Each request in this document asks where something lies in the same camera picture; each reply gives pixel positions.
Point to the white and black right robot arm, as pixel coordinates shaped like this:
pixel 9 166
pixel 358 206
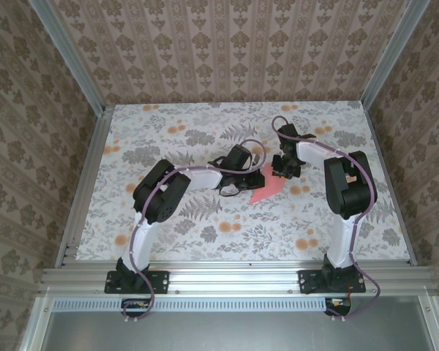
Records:
pixel 342 248

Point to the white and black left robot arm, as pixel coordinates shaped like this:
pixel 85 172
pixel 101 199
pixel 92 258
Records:
pixel 142 245

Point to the grey sheet metal panel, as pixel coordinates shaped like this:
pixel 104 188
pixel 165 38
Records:
pixel 223 332

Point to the floral patterned table cover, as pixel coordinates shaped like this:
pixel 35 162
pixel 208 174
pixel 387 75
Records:
pixel 278 226

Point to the black connector board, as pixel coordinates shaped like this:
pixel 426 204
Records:
pixel 338 311
pixel 135 311

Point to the long aluminium frame beam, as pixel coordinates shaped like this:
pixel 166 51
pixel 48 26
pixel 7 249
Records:
pixel 234 279

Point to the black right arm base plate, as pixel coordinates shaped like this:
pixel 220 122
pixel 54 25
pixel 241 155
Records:
pixel 309 281

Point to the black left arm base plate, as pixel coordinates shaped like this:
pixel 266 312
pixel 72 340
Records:
pixel 161 281

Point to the aluminium frame post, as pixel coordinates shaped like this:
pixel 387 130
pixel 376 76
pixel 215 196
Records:
pixel 391 51
pixel 69 55

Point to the aluminium side rail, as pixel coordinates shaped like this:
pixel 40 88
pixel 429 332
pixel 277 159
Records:
pixel 84 186

